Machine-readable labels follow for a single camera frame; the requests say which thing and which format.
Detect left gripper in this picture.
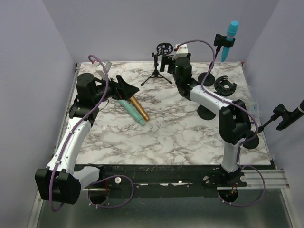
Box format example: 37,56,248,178
93,74,139,105

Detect mint green microphone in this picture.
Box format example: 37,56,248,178
118,100,145,126

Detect black tripod mic stand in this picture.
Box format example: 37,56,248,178
141,43,173,86

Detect gold microphone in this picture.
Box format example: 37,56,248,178
129,96,150,121

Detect black round-base shock-mount stand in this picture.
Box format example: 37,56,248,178
197,74,237,121

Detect blue microphone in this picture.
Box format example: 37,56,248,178
221,20,239,62

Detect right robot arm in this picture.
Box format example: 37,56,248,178
160,54,251,186

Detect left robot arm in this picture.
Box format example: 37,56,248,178
35,73,140,204

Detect black microphone on right stand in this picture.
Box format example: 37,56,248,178
285,100,304,128

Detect clear plastic screw box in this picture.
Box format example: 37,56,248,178
248,86,261,120

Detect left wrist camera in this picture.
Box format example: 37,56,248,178
92,60,112,80

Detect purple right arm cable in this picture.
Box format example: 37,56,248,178
178,39,259,164

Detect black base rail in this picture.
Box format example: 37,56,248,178
85,164,247,201

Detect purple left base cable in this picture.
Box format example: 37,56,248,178
89,175,136,209

